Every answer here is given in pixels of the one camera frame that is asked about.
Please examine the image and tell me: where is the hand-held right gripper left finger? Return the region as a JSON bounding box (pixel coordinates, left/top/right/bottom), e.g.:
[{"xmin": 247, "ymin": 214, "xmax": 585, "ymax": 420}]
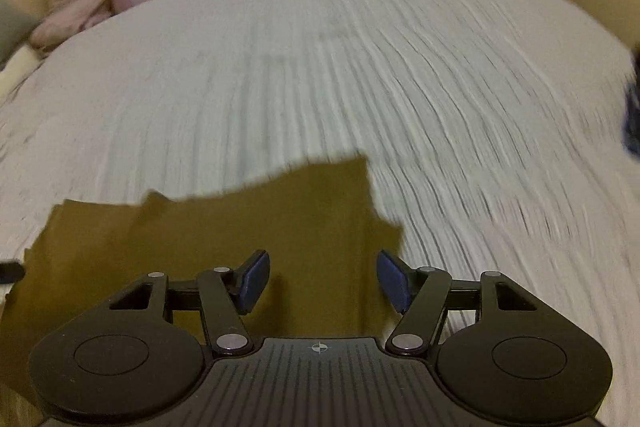
[{"xmin": 107, "ymin": 249, "xmax": 271, "ymax": 356}]

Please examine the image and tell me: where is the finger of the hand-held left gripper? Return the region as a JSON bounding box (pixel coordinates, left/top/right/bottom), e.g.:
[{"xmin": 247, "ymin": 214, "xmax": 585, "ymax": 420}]
[{"xmin": 0, "ymin": 260, "xmax": 25, "ymax": 284}]

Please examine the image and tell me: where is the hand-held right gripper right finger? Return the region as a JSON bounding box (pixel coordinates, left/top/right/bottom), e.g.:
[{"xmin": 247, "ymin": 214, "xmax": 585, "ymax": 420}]
[{"xmin": 376, "ymin": 249, "xmax": 541, "ymax": 358}]

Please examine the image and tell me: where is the olive green long-sleeved shirt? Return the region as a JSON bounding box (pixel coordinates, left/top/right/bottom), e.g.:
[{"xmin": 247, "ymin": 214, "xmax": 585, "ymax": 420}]
[{"xmin": 0, "ymin": 155, "xmax": 405, "ymax": 403}]

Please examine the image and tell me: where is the cream pillow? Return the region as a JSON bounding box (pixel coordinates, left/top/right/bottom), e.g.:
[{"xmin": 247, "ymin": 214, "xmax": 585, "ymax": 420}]
[{"xmin": 0, "ymin": 46, "xmax": 45, "ymax": 108}]

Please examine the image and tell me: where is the white textured bedspread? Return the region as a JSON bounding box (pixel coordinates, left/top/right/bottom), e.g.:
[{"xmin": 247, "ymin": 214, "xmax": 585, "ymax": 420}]
[{"xmin": 0, "ymin": 0, "xmax": 640, "ymax": 427}]

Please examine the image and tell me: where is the pink crumpled cloth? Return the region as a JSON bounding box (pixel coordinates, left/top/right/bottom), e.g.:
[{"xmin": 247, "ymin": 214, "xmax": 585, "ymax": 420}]
[{"xmin": 29, "ymin": 0, "xmax": 117, "ymax": 54}]

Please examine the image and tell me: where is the dark blue cloth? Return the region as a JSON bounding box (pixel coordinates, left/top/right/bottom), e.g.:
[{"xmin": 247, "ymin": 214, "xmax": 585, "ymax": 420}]
[{"xmin": 621, "ymin": 51, "xmax": 640, "ymax": 154}]

